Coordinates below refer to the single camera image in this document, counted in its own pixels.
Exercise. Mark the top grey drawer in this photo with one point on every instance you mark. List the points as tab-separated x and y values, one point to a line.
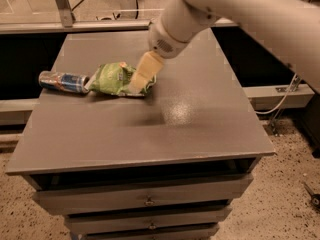
139	195

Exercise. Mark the green jalapeno chip bag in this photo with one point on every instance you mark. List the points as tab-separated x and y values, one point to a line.
114	78

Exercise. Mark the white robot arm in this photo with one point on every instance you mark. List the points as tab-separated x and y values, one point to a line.
288	29

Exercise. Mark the blue silver redbull can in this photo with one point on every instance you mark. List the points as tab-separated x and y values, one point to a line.
66	82

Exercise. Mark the black caster wheel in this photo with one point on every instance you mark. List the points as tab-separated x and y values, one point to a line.
315	198

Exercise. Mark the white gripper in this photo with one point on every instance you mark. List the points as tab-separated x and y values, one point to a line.
162	43

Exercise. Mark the metal window rail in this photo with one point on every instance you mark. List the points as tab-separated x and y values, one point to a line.
57	16

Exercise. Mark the middle grey drawer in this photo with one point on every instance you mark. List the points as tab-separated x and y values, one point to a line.
147	220

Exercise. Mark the grey low ledge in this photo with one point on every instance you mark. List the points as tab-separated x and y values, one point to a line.
267	97

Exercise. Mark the bottom grey drawer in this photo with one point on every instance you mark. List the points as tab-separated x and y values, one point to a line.
188	232

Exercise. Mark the grey drawer cabinet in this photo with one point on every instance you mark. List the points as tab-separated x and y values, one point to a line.
196	122

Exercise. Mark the grey drawer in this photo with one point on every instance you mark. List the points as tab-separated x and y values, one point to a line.
139	195
188	232
147	220

